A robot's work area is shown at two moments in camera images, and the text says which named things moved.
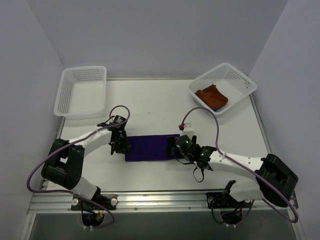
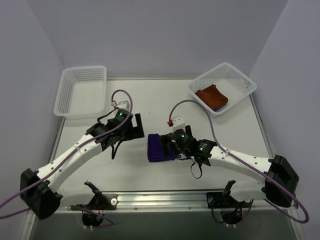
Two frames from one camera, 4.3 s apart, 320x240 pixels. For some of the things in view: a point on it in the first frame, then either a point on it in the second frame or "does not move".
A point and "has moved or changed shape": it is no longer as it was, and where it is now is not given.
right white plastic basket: [229, 81] does not move
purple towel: [148, 148] has moved or changed shape
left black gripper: [121, 144] to [135, 127]
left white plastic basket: [81, 92] does not move
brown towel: [212, 97] does not move
